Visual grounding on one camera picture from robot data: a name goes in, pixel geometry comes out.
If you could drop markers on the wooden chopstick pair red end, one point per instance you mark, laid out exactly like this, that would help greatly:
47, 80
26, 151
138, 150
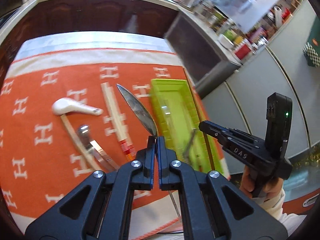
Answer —
118, 122

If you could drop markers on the white ceramic spoon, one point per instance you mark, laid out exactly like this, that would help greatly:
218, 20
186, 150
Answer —
67, 105

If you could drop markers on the white refrigerator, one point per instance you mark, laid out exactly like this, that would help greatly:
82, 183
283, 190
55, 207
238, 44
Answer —
240, 101

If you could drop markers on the green plastic utensil tray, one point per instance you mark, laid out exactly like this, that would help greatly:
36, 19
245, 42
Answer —
178, 121

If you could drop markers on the silver oven appliance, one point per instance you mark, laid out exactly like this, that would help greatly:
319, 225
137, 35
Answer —
207, 62

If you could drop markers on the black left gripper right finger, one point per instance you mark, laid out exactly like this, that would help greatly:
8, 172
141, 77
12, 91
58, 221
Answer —
211, 206

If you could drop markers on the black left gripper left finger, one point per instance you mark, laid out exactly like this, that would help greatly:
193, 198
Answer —
100, 206

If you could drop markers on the dark wood cabinets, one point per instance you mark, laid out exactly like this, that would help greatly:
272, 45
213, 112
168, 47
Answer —
64, 16

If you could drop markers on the white bowl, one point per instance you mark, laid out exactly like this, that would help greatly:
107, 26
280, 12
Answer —
225, 42

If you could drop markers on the steel spoon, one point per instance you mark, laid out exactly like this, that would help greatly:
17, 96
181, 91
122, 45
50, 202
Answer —
155, 155

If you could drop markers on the orange H-pattern cloth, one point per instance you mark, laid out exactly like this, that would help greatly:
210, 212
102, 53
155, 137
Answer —
39, 162

